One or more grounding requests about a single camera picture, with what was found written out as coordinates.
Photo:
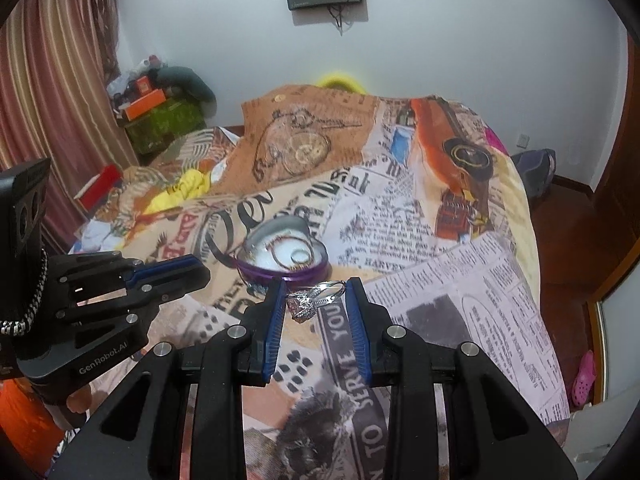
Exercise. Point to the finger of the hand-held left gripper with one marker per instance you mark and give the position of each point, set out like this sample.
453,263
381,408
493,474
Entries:
165,266
170,287

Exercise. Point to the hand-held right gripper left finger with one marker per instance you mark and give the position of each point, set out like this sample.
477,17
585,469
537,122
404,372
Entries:
272,330

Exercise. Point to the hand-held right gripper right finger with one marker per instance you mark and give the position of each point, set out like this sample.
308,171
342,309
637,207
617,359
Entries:
357,330

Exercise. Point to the purple heart-shaped tin box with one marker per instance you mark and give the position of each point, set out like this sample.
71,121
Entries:
255,255

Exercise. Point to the red and white box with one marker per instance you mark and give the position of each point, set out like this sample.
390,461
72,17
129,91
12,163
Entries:
100,187

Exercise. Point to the yellow garment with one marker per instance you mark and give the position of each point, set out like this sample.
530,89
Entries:
182,190

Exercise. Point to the newspaper printed blanket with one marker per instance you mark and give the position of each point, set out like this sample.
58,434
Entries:
425,260

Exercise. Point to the striped brown curtain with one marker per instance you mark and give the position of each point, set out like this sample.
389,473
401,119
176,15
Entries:
55,85

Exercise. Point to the orange striped quilt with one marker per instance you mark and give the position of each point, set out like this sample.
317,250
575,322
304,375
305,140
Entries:
192,144

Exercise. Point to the orange flat box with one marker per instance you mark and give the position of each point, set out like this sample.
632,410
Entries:
145,106

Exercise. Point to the small red box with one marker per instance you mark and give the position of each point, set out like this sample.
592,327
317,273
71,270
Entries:
143,85

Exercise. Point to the grey cloth bundle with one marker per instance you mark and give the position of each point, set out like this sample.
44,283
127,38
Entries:
187,82

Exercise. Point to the pink clog shoe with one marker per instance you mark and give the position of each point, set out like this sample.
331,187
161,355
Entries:
584,377

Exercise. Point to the dark backpack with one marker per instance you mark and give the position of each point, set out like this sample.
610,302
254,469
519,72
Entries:
535,172

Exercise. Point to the yellow plastic stool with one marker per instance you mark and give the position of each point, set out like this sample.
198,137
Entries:
340,81

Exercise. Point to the brown wooden door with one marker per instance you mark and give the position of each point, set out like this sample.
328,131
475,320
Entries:
620,170

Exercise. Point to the white wall socket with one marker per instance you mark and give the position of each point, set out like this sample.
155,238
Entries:
522,139

